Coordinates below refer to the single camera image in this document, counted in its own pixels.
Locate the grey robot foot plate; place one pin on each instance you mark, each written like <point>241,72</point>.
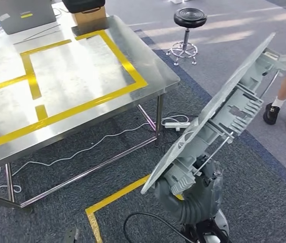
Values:
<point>70,236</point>

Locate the black carrying case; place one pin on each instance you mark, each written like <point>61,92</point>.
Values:
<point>82,5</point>

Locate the thin black rod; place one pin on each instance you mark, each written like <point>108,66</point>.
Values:
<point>41,32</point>
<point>37,37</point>

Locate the grey laptop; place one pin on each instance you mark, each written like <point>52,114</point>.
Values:
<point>18,20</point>

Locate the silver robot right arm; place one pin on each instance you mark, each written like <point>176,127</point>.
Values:
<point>191,211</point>

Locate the cardboard box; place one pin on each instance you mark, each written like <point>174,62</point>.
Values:
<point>89,18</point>

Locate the stainless steel workbench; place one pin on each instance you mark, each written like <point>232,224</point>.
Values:
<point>82,173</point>

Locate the white power strip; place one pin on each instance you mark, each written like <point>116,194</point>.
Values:
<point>176,125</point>

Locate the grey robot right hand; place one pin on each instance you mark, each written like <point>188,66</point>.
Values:
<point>209,187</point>

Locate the person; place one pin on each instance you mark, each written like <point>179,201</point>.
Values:
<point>284,89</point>

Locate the grey wheel hubcap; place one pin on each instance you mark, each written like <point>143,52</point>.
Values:
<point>221,100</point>

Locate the white desk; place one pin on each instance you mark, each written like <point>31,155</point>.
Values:
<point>64,21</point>

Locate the black round stool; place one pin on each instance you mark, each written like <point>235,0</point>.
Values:
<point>189,16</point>

